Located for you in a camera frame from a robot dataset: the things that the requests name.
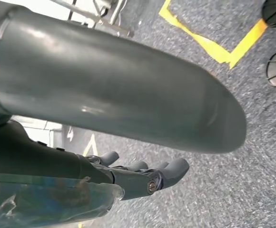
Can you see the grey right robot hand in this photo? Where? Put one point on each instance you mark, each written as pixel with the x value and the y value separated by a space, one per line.
pixel 104 88

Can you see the yellow floor tape square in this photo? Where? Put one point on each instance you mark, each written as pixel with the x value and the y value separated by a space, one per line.
pixel 91 146

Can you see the chrome stool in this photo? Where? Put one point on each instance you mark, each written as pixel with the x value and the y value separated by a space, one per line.
pixel 97 17

